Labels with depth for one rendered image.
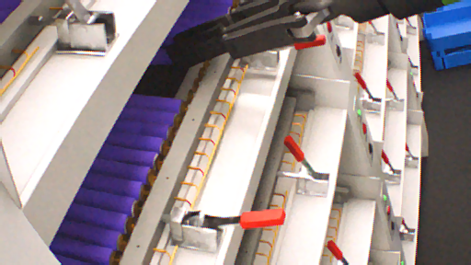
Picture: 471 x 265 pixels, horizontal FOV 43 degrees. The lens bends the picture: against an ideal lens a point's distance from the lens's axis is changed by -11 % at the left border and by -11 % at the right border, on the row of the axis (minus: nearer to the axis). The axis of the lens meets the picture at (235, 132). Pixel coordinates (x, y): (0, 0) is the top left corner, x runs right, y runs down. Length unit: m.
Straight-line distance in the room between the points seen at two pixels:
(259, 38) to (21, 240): 0.35
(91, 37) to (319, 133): 0.56
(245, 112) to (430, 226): 1.14
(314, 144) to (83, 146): 0.56
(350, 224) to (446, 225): 0.71
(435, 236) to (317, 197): 0.91
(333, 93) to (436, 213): 0.87
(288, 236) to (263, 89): 0.19
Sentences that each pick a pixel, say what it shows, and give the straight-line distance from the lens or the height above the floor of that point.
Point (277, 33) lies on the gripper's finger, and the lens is 0.60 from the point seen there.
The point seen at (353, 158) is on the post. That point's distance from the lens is 1.05.
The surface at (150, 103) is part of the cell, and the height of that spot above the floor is 0.97.
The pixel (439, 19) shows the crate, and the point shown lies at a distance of 2.45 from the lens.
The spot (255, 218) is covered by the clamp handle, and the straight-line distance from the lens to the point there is 0.51.
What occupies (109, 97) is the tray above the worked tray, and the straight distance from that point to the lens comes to 0.43.
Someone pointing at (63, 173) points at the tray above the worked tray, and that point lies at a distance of 0.38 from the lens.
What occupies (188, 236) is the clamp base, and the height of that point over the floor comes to 0.93.
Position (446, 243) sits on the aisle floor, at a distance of 1.69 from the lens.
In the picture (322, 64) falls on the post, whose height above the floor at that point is 0.79.
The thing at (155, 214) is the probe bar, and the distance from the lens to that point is 0.54.
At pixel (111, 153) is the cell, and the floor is 0.97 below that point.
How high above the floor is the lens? 1.26
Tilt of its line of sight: 32 degrees down
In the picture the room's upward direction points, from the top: 26 degrees counter-clockwise
